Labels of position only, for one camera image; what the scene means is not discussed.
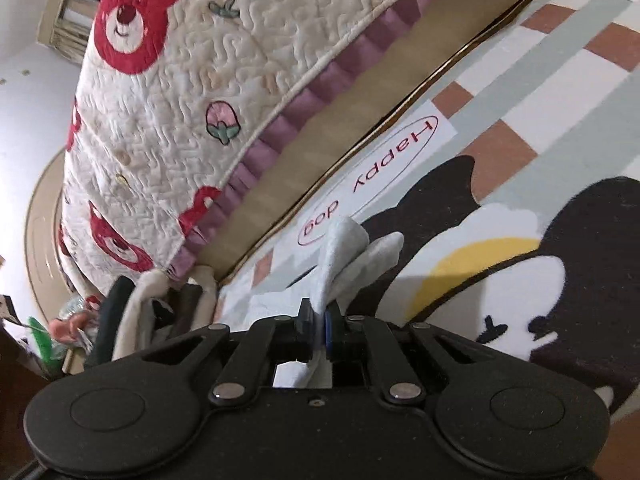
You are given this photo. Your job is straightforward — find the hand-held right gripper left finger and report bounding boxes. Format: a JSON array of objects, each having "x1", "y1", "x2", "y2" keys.
[{"x1": 140, "y1": 297, "x2": 321, "y2": 407}]

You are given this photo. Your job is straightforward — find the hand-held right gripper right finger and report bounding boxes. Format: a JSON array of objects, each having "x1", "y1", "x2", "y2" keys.
[{"x1": 324, "y1": 310, "x2": 501, "y2": 407}]

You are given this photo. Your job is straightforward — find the white heathered garment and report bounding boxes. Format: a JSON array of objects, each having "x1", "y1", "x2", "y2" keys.
[{"x1": 270, "y1": 215, "x2": 405, "y2": 391}]

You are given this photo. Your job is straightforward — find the stack of folded clothes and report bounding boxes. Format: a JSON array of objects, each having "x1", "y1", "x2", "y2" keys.
[{"x1": 150, "y1": 282, "x2": 201, "y2": 346}]

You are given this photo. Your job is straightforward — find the cream folded garment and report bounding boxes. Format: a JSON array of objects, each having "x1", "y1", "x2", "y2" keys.
[
  {"x1": 112, "y1": 270, "x2": 168, "y2": 361},
  {"x1": 192, "y1": 265, "x2": 218, "y2": 331}
]

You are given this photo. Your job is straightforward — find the dark teal folded garment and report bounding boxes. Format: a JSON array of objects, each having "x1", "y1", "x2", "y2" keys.
[{"x1": 85, "y1": 275, "x2": 138, "y2": 368}]

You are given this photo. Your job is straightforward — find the clear plastic bottle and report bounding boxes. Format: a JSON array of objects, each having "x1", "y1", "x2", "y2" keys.
[{"x1": 57, "y1": 295, "x2": 88, "y2": 321}]

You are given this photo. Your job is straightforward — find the pink toy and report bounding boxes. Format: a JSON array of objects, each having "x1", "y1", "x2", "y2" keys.
[{"x1": 50, "y1": 312, "x2": 93, "y2": 346}]

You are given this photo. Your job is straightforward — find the tan bed base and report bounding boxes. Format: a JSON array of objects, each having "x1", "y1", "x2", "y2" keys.
[{"x1": 190, "y1": 0, "x2": 581, "y2": 286}]

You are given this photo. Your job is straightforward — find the green plastic item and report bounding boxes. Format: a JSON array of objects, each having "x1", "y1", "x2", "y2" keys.
[{"x1": 27, "y1": 316, "x2": 56, "y2": 378}]

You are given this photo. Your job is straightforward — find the bear print quilt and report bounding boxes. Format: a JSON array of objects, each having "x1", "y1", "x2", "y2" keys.
[{"x1": 57, "y1": 0, "x2": 551, "y2": 281}]

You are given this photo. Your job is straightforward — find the tan curved board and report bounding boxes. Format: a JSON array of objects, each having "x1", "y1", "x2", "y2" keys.
[{"x1": 22, "y1": 150, "x2": 76, "y2": 301}]

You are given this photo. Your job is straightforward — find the striped bed sheet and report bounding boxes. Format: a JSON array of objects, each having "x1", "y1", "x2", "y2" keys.
[{"x1": 215, "y1": 0, "x2": 640, "y2": 480}]

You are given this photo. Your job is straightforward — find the wooden window frame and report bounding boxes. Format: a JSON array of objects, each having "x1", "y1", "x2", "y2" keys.
[{"x1": 37, "y1": 0, "x2": 121, "y2": 63}]

